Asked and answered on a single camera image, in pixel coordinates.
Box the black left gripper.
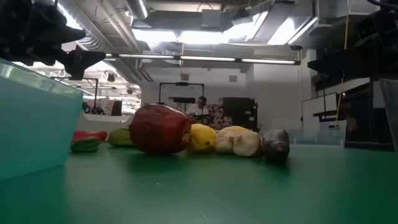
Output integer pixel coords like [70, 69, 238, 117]
[0, 0, 106, 80]

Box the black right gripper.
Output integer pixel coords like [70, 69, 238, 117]
[307, 12, 398, 82]

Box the long red chili pepper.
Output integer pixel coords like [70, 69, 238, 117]
[73, 129, 108, 144]

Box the small green pepper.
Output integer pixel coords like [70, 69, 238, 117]
[70, 136, 101, 153]

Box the light green cucumber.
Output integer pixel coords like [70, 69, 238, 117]
[108, 128, 135, 147]

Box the purple eggplant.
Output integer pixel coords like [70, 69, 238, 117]
[261, 129, 290, 162]

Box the red apple yellow patch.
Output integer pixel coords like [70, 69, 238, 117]
[129, 103, 193, 155]

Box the yellow lemon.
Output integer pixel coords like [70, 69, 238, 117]
[188, 123, 217, 153]
[224, 125, 249, 133]

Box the white garlic bulb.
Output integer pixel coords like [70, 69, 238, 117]
[213, 128, 239, 155]
[232, 130, 262, 157]

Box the white cabinet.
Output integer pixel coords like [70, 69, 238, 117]
[302, 92, 339, 144]

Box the black shelf unit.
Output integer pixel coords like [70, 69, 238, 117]
[343, 81, 396, 152]

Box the smoky grey plastic bin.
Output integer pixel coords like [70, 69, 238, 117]
[378, 77, 398, 153]

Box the white plastic bin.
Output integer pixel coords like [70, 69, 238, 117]
[76, 113, 135, 133]

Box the light teal plastic bin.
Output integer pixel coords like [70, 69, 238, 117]
[0, 57, 84, 182]

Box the clear plastic bin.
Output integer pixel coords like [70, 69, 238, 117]
[287, 119, 348, 146]

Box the black cabinet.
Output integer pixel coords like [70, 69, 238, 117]
[221, 96, 259, 132]

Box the ceiling light strip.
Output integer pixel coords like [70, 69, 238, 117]
[105, 53, 302, 66]

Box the person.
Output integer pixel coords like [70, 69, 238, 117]
[185, 96, 210, 116]

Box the patterned bean bag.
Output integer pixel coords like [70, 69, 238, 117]
[205, 104, 233, 131]

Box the green table mat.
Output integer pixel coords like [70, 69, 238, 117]
[0, 141, 398, 224]

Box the yellow hanging strap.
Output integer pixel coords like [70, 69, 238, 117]
[335, 0, 351, 123]

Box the silver round air duct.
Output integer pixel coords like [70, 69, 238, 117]
[126, 0, 150, 20]

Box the black gantry frame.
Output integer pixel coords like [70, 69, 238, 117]
[158, 82, 205, 105]

